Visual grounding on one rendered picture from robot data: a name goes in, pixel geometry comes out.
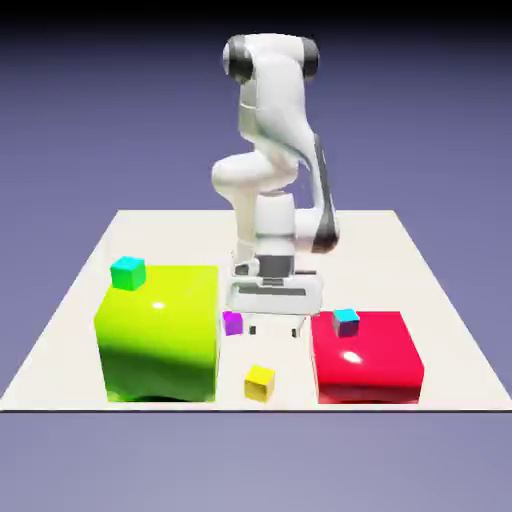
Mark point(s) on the small yellow cube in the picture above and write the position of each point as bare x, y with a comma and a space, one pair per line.
259, 384

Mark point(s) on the large red box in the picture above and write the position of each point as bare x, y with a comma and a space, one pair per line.
368, 360

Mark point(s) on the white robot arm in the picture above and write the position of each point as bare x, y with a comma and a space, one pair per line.
276, 120

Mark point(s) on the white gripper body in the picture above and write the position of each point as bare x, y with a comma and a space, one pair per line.
276, 298

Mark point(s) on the small cyan purple cube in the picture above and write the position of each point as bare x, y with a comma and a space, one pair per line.
345, 323

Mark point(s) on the large lime green box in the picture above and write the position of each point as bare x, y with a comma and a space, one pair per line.
160, 336

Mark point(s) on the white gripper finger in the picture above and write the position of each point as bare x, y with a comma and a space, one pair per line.
296, 326
252, 324

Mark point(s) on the small teal green cube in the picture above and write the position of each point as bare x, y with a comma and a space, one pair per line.
128, 274

